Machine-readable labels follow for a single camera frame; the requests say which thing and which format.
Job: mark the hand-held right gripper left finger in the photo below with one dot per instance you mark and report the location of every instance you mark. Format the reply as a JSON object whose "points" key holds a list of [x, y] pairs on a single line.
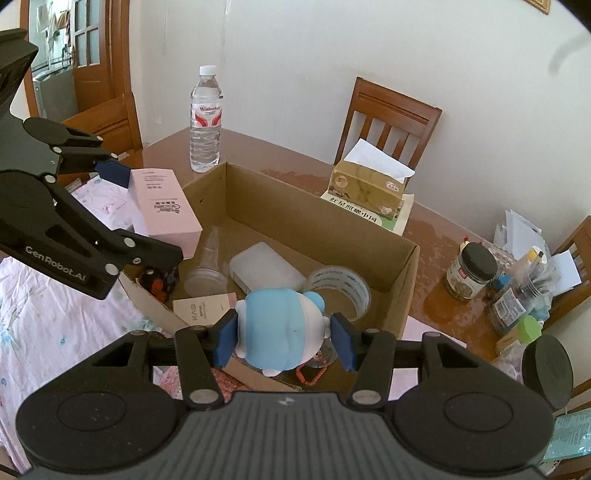
{"points": [[225, 341]]}

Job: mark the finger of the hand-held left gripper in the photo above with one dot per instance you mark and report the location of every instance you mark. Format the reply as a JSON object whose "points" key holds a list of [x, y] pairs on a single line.
{"points": [[157, 256], [115, 174]]}

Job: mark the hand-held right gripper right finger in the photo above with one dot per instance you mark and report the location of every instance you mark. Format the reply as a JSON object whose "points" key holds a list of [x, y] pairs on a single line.
{"points": [[344, 344]]}

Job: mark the black cube with red buttons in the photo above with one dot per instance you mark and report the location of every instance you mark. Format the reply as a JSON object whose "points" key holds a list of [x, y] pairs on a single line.
{"points": [[159, 284]]}

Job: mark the beige and pink carton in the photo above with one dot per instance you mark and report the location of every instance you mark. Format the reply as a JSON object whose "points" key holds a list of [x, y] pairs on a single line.
{"points": [[203, 309]]}

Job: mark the clear plastic cup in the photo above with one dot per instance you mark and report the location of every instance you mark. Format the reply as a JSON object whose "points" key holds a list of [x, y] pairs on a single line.
{"points": [[205, 272]]}

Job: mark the blue and white plush toy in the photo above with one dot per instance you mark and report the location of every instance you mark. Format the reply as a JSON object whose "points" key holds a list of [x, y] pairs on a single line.
{"points": [[277, 332]]}

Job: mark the clear tape roll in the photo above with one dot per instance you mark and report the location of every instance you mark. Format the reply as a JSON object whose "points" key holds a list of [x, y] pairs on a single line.
{"points": [[339, 284]]}

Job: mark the translucent plastic case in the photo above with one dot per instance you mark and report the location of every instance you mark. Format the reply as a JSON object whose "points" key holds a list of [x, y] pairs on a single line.
{"points": [[268, 267]]}

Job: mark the cardboard box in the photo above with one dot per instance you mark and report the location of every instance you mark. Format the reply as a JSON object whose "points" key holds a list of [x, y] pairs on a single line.
{"points": [[295, 217]]}

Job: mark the wooden desktop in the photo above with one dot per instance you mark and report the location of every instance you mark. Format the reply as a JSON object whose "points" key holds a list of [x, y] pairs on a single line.
{"points": [[286, 154]]}

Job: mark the wooden chair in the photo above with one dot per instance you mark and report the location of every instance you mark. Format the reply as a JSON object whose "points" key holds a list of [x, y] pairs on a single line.
{"points": [[111, 124], [575, 244], [392, 110]]}

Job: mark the clear water bottle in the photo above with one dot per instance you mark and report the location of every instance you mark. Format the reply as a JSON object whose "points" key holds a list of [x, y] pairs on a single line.
{"points": [[206, 134]]}

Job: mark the pink floral tablecloth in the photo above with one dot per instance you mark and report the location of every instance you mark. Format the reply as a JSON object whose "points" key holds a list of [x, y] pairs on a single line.
{"points": [[46, 323]]}

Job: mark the wooden door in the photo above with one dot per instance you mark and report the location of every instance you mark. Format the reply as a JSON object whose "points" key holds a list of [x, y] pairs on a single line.
{"points": [[92, 60]]}

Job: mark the green and white leaflet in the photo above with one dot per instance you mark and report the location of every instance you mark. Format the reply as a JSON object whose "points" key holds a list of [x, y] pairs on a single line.
{"points": [[397, 221]]}

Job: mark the small black-lidded jar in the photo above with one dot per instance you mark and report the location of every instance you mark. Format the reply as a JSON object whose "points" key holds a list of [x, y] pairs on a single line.
{"points": [[468, 272]]}

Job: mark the tan tissue box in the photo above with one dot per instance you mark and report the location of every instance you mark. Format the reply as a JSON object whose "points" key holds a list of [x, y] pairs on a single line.
{"points": [[364, 189]]}

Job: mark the green-lidded container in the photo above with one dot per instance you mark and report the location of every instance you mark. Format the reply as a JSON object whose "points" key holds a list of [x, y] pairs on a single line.
{"points": [[524, 334]]}

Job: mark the large black-lidded plastic jar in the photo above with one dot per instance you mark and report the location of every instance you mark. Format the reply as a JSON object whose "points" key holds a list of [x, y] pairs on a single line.
{"points": [[547, 369]]}

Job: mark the teal packet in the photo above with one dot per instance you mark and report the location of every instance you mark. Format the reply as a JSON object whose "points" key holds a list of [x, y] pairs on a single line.
{"points": [[570, 436]]}

